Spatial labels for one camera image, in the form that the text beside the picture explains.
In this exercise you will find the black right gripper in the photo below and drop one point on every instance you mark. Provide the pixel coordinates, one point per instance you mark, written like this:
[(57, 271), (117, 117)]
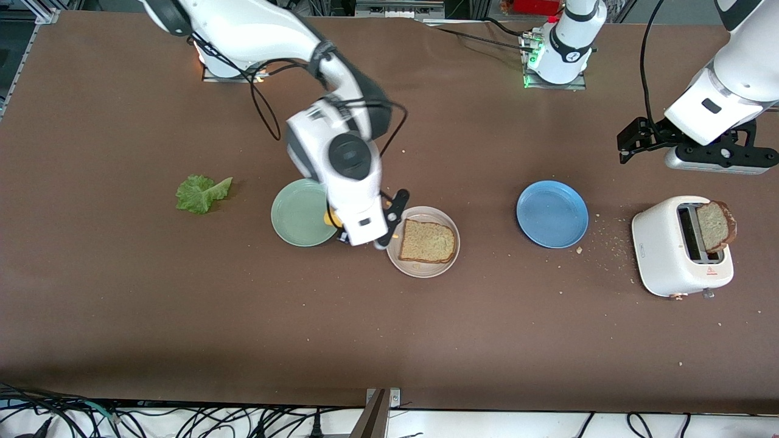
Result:
[(347, 238)]

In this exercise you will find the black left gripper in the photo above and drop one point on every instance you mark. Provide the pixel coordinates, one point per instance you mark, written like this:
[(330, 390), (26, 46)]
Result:
[(650, 135)]

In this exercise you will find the yellow squeeze bottle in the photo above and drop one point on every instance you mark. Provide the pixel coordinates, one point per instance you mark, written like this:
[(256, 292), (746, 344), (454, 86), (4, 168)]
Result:
[(331, 219)]

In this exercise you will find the brown bread slice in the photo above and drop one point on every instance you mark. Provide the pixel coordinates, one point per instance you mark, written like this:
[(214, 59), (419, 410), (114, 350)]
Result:
[(426, 240), (715, 226)]

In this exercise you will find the green lettuce leaf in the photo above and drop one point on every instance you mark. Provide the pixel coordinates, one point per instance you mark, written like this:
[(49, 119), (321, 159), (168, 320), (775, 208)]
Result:
[(195, 194)]

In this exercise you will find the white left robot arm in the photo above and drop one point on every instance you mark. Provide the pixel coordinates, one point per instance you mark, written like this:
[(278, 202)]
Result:
[(730, 91)]

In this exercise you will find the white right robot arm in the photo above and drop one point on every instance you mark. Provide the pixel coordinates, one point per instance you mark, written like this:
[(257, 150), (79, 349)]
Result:
[(243, 30)]

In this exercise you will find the pale green plate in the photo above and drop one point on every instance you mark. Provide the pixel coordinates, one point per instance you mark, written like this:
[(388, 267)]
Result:
[(298, 213)]

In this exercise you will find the beige plate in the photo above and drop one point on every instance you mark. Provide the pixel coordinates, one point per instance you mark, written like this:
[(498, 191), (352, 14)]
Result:
[(426, 272)]

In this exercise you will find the blue plate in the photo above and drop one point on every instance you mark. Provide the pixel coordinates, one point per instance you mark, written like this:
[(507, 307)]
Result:
[(551, 213)]

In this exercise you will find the white toaster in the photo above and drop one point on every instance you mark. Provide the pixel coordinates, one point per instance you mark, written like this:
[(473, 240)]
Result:
[(660, 243)]

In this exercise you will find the red box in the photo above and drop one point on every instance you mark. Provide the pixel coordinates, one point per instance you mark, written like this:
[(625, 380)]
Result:
[(535, 6)]

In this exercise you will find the grey metal bar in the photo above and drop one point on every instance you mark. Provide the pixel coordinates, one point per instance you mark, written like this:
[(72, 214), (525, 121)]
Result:
[(371, 423)]

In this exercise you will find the grey metal equipment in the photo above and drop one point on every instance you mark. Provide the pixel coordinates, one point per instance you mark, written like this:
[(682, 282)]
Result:
[(395, 11)]

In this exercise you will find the small metal bracket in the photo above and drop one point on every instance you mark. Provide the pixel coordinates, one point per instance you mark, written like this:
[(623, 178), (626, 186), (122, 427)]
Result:
[(395, 398)]

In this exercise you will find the aluminium table frame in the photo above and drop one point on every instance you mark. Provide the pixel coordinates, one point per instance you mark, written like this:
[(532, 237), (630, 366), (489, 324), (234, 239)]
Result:
[(48, 17)]

